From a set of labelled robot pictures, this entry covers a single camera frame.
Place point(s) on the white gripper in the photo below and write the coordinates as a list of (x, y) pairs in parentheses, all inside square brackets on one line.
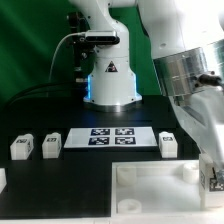
[(201, 116)]

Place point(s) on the white square tabletop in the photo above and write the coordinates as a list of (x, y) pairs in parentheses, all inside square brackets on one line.
[(159, 192)]

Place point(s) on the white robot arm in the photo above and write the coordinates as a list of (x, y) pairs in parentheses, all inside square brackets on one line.
[(186, 44)]

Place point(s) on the white marker sheet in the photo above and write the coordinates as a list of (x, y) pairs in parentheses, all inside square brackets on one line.
[(110, 137)]

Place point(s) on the white part left edge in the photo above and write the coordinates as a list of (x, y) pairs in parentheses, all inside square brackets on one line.
[(3, 181)]

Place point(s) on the black camera on base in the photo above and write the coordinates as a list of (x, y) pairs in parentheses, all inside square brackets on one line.
[(102, 37)]

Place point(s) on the black camera stand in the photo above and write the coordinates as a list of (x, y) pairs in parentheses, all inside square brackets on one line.
[(78, 24)]

